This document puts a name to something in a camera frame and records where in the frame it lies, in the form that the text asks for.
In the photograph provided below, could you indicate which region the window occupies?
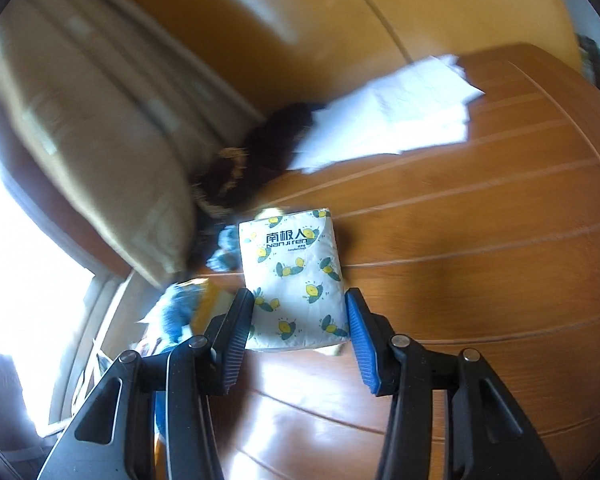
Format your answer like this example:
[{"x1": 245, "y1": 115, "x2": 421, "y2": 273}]
[{"x1": 0, "y1": 145, "x2": 132, "y2": 442}]

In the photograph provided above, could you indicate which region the small rolled blue cloth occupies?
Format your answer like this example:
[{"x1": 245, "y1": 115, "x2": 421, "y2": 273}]
[{"x1": 205, "y1": 225, "x2": 244, "y2": 274}]

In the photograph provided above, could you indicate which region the beige curtain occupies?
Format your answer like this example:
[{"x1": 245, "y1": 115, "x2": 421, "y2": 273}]
[{"x1": 0, "y1": 0, "x2": 267, "y2": 287}]

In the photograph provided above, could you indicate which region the lemon print tissue pack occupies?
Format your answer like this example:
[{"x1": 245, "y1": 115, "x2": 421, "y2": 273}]
[{"x1": 238, "y1": 206, "x2": 351, "y2": 352}]

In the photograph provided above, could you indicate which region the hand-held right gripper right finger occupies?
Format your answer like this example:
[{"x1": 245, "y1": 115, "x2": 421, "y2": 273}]
[{"x1": 345, "y1": 287, "x2": 563, "y2": 480}]

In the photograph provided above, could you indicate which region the stack of white papers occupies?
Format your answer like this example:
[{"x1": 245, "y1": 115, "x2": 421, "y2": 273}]
[{"x1": 285, "y1": 54, "x2": 486, "y2": 176}]

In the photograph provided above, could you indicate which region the blue towel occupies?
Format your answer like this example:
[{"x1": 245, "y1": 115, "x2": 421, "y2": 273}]
[{"x1": 151, "y1": 285, "x2": 202, "y2": 436}]

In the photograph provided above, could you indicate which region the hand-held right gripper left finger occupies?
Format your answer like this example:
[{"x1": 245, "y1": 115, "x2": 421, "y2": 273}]
[{"x1": 40, "y1": 287, "x2": 257, "y2": 480}]

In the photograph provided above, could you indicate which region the yellow cardboard box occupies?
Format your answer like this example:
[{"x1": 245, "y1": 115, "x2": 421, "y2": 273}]
[{"x1": 135, "y1": 277, "x2": 242, "y2": 352}]

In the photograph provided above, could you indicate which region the yellow wooden cabinet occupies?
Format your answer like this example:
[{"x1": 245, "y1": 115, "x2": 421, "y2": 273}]
[{"x1": 170, "y1": 0, "x2": 582, "y2": 127}]

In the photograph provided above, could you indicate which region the dark fringed cloth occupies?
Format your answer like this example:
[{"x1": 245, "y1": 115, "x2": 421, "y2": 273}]
[{"x1": 190, "y1": 102, "x2": 327, "y2": 241}]

